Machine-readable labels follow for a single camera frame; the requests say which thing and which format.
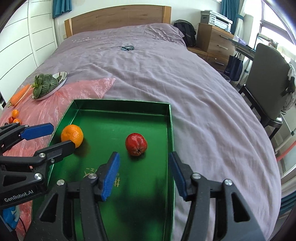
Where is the purple bed cover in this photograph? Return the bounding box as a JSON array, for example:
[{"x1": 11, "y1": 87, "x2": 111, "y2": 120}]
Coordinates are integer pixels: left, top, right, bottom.
[{"x1": 34, "y1": 24, "x2": 281, "y2": 239}]

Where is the wooden headboard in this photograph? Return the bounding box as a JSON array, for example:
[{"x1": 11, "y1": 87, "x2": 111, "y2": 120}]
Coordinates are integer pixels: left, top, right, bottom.
[{"x1": 64, "y1": 4, "x2": 171, "y2": 38}]

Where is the wooden drawer cabinet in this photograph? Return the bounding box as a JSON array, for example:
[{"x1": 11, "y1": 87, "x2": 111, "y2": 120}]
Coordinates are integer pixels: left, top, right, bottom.
[{"x1": 187, "y1": 23, "x2": 235, "y2": 71}]

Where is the green leafy vegetable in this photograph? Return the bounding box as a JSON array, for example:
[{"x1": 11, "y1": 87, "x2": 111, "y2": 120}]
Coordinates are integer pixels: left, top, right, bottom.
[{"x1": 32, "y1": 73, "x2": 62, "y2": 99}]

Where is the teal curtain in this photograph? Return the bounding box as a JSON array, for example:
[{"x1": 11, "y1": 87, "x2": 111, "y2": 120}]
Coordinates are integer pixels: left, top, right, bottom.
[
  {"x1": 221, "y1": 0, "x2": 244, "y2": 35},
  {"x1": 52, "y1": 0, "x2": 72, "y2": 19}
]

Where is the large orange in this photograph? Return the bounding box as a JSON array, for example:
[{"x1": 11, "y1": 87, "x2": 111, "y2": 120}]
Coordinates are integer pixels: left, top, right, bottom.
[{"x1": 60, "y1": 125, "x2": 84, "y2": 148}]

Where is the grey chair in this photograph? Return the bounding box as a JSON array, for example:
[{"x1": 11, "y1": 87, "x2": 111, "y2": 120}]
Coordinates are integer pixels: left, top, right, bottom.
[{"x1": 239, "y1": 43, "x2": 295, "y2": 139}]

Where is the white wardrobe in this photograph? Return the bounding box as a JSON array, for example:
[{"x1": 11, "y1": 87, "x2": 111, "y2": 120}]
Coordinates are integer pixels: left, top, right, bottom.
[{"x1": 0, "y1": 1, "x2": 57, "y2": 102}]

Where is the white round plate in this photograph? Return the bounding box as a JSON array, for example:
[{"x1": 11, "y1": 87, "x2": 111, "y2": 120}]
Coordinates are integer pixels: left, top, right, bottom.
[{"x1": 32, "y1": 71, "x2": 68, "y2": 100}]

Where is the red apple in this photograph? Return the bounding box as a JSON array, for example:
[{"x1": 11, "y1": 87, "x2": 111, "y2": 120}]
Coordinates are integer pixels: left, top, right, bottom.
[{"x1": 125, "y1": 133, "x2": 147, "y2": 157}]

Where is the blue white gloved left hand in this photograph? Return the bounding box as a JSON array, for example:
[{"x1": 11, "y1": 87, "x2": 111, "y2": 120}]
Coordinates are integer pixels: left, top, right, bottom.
[{"x1": 3, "y1": 205, "x2": 20, "y2": 230}]

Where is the small orange fruit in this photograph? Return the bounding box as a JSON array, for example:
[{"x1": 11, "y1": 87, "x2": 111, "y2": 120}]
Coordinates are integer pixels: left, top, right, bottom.
[{"x1": 13, "y1": 118, "x2": 22, "y2": 124}]

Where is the pink plastic sheet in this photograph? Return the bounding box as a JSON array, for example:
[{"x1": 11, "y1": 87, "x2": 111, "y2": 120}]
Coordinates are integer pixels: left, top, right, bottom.
[{"x1": 1, "y1": 78, "x2": 116, "y2": 240}]

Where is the dark blue bag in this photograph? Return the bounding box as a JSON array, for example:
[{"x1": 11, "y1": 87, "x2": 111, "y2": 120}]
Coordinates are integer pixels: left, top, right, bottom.
[{"x1": 224, "y1": 52, "x2": 243, "y2": 82}]

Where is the teal curtain left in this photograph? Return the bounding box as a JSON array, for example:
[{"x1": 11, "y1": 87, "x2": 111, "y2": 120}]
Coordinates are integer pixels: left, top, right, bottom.
[{"x1": 52, "y1": 0, "x2": 72, "y2": 19}]

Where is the green tray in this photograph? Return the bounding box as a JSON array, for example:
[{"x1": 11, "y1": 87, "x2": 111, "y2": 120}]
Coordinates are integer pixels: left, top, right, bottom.
[{"x1": 30, "y1": 99, "x2": 176, "y2": 241}]

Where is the black backpack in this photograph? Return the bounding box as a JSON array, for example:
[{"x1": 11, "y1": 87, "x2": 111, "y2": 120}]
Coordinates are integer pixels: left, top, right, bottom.
[{"x1": 174, "y1": 20, "x2": 196, "y2": 47}]

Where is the glass desk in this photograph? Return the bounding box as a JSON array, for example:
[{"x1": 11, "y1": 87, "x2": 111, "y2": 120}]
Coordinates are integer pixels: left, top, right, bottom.
[{"x1": 229, "y1": 36, "x2": 255, "y2": 61}]

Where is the teal curtain right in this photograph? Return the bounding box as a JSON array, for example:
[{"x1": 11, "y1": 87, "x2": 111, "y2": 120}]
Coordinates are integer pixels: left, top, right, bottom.
[{"x1": 221, "y1": 0, "x2": 244, "y2": 35}]

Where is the white printer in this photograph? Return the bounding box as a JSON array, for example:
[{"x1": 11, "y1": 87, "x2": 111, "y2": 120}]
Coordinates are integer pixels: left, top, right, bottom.
[{"x1": 201, "y1": 10, "x2": 233, "y2": 32}]

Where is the carrot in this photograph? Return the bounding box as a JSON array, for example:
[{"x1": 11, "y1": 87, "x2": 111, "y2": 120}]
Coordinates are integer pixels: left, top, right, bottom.
[{"x1": 8, "y1": 84, "x2": 31, "y2": 108}]

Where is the small orange tomato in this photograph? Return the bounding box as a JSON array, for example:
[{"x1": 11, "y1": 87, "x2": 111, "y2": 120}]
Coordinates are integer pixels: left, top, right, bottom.
[{"x1": 11, "y1": 109, "x2": 19, "y2": 119}]

